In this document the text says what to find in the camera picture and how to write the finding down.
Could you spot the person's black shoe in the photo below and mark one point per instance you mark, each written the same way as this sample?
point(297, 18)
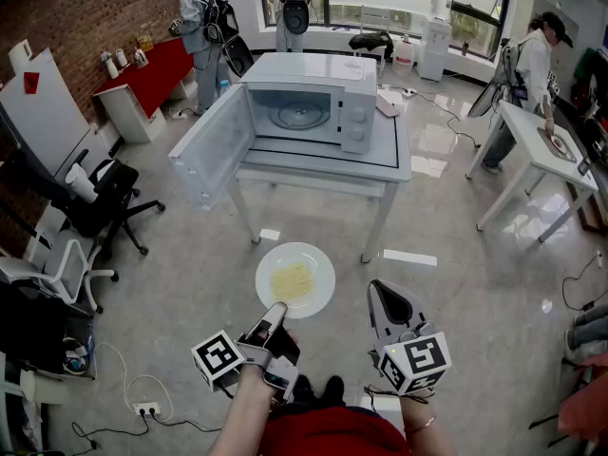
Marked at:
point(334, 390)
point(302, 390)

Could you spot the white office chair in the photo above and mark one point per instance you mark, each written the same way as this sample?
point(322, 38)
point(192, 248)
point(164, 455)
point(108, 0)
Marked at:
point(64, 264)

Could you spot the black jacket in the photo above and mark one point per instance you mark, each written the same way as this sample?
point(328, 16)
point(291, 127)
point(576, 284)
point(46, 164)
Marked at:
point(370, 43)

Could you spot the clear plastic bottle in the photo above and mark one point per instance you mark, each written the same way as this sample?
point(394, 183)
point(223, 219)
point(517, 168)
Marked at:
point(90, 349)

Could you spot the white water dispenser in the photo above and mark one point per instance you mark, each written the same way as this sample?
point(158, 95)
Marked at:
point(434, 50)

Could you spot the red paper tag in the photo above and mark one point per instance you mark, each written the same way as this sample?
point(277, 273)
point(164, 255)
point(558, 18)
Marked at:
point(31, 82)

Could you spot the person's left black shoe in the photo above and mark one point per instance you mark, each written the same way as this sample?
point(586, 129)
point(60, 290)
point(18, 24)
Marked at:
point(302, 390)

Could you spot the person's red top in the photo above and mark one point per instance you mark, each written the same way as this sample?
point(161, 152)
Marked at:
point(332, 432)

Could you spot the grey patterned mat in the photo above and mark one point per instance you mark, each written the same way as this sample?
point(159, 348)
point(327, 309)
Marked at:
point(551, 143)

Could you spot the black fabric bag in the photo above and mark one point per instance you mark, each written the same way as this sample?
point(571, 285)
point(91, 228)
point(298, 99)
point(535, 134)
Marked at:
point(28, 326)

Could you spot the white bottle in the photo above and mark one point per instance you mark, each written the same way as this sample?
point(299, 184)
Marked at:
point(111, 67)

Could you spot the yellow box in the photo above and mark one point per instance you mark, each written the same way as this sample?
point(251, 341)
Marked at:
point(145, 42)

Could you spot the plain white table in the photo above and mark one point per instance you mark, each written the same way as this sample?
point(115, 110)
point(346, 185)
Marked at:
point(537, 150)

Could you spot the red fabric item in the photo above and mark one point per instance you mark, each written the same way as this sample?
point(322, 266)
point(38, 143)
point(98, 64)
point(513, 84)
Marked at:
point(584, 406)

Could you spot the white table with black line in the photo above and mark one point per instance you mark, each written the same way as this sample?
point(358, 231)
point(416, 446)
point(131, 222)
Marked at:
point(389, 159)

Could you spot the clear water jug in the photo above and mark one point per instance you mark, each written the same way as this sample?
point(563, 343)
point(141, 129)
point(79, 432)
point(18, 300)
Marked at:
point(404, 57)

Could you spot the white power strip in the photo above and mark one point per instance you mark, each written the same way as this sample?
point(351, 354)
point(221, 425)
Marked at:
point(177, 113)
point(147, 409)
point(409, 92)

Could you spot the white slatted chair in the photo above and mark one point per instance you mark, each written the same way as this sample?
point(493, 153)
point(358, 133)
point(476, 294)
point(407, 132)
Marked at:
point(375, 17)

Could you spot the steel kettle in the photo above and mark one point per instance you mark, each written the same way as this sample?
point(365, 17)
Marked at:
point(140, 59)

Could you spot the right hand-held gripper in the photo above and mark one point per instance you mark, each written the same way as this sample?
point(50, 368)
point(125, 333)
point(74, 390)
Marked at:
point(418, 359)

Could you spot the red-topped white cabinet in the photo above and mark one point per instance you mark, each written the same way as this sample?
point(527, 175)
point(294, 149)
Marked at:
point(157, 79)

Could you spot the person's left forearm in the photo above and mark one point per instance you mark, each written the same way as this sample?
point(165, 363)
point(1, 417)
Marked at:
point(242, 416)

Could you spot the white cloth bundle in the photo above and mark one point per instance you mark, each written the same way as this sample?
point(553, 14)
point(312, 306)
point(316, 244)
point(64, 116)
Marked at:
point(81, 183)

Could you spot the person's right forearm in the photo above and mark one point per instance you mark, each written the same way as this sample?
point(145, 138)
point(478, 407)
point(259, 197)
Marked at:
point(427, 440)

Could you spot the white round plate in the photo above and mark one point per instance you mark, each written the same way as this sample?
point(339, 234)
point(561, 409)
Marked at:
point(309, 259)

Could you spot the white jar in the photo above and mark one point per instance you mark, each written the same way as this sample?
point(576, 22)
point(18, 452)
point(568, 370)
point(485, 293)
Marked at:
point(121, 59)

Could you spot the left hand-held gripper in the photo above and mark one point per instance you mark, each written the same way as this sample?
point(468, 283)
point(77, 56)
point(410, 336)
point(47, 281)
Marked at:
point(223, 356)

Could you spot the person's right black shoe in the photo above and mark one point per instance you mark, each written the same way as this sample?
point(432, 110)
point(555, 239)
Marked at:
point(334, 390)

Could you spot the pale pink flat pad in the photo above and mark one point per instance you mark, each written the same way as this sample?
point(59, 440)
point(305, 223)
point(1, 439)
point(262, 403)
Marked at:
point(387, 106)

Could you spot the white board panel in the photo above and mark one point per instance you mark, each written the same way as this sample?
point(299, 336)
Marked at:
point(52, 117)

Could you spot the white microwave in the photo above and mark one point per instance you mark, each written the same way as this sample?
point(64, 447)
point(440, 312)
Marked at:
point(309, 71)

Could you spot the black office chair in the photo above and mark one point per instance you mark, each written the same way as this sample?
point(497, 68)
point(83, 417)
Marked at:
point(111, 183)

